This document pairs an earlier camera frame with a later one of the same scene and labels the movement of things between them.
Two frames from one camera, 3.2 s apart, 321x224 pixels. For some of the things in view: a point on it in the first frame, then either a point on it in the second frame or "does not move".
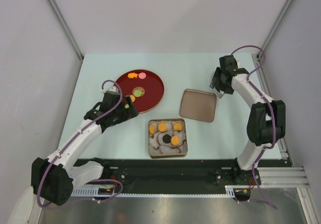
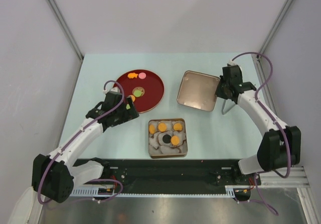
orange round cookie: x=175 y=140 does not move
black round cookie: x=166 y=138 does not move
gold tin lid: x=197 y=105 to x=198 y=90
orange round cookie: x=151 y=129 does not move
